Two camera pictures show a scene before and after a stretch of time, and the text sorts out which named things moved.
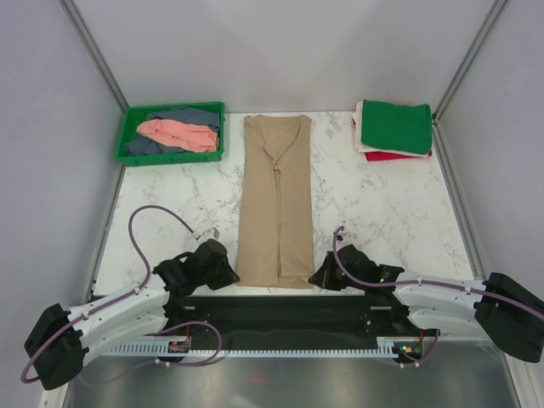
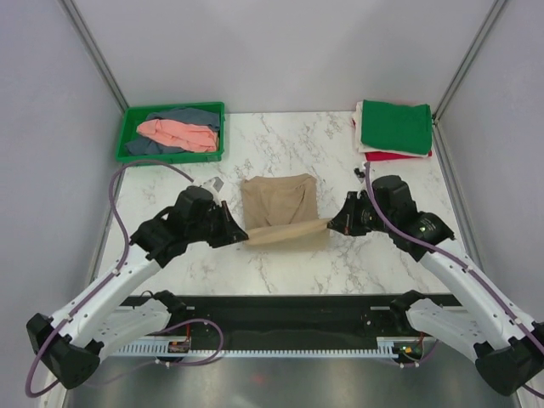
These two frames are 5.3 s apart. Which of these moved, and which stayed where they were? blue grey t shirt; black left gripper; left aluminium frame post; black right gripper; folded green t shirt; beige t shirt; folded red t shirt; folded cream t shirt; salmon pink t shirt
Moved: beige t shirt; black left gripper; black right gripper
Stayed: blue grey t shirt; salmon pink t shirt; folded red t shirt; folded green t shirt; left aluminium frame post; folded cream t shirt
